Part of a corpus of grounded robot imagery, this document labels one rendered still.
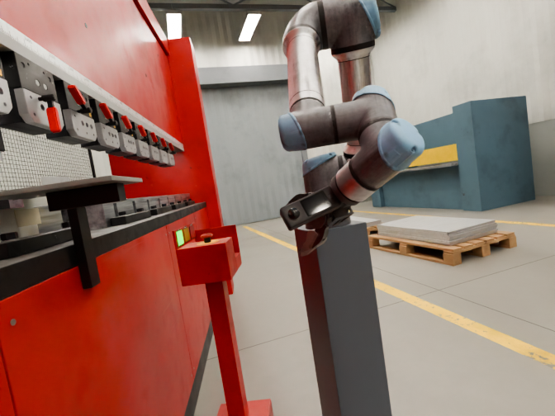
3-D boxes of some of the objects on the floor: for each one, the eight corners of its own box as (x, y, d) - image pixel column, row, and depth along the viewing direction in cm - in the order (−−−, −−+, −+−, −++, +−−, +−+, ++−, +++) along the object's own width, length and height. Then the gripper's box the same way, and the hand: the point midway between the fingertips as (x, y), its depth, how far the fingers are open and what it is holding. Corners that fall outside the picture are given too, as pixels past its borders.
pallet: (517, 246, 301) (515, 231, 300) (453, 266, 274) (452, 250, 272) (419, 234, 414) (419, 223, 413) (367, 247, 386) (366, 235, 385)
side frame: (233, 294, 290) (189, 36, 273) (138, 311, 283) (87, 48, 266) (234, 286, 315) (194, 49, 298) (147, 301, 308) (101, 59, 291)
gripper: (386, 218, 62) (324, 258, 77) (345, 152, 67) (295, 201, 82) (359, 226, 57) (299, 268, 72) (317, 154, 62) (269, 207, 77)
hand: (290, 234), depth 75 cm, fingers open, 10 cm apart
